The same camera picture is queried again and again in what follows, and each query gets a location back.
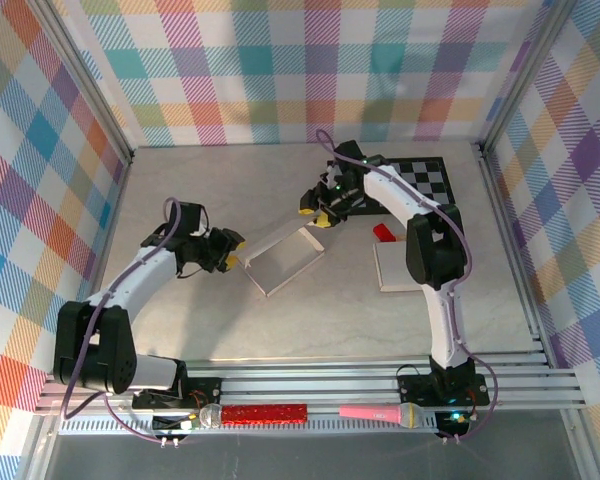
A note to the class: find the white cardboard box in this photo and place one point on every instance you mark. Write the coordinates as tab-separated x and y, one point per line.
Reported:
280	260
390	265

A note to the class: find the red block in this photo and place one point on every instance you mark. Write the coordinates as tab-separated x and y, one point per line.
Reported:
382	232

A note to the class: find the small wooden block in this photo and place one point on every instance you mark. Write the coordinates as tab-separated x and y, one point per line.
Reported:
401	238

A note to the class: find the black grey checkerboard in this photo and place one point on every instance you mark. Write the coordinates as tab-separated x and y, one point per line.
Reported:
430	180

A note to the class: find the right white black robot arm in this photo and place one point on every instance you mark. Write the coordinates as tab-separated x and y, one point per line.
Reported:
435	250

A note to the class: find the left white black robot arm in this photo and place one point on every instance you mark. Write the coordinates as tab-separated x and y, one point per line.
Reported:
130	280

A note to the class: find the red glitter toy microphone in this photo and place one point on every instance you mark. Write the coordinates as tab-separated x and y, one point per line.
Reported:
265	415

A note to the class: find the left black controller board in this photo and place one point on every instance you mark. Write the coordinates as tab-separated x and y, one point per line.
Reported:
167	424

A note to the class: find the black controller board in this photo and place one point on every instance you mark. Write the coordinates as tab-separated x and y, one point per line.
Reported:
167	424
450	425

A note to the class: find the pink toy microphone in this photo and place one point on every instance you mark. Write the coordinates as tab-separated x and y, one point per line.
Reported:
370	413

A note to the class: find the right black controller board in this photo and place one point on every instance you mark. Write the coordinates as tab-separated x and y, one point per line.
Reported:
450	425

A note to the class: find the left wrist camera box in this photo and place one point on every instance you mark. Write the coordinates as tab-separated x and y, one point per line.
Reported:
200	233

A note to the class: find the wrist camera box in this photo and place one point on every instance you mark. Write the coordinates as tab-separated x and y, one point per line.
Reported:
336	175
200	233

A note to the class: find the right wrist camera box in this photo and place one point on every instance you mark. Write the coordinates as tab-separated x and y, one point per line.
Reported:
336	175

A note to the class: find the left aluminium side rail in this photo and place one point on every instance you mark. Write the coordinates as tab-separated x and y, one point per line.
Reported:
115	210

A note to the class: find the aluminium side rail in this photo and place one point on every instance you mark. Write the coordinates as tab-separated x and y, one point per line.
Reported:
115	210
497	200

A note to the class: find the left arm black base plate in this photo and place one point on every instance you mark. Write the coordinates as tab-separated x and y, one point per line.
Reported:
205	385

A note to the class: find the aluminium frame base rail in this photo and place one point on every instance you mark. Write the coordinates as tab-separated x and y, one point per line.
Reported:
305	387

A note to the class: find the right aluminium side rail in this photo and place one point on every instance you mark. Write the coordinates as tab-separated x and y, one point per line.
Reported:
497	200

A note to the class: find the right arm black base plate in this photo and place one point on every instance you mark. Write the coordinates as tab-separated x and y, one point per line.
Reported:
412	392

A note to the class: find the left aluminium corner post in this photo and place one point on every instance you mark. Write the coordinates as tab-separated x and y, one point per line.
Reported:
89	85

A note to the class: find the aluminium corner post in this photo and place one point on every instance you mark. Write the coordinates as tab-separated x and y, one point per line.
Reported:
89	85
522	75

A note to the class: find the right aluminium corner post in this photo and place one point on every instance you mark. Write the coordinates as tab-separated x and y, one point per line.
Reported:
522	75

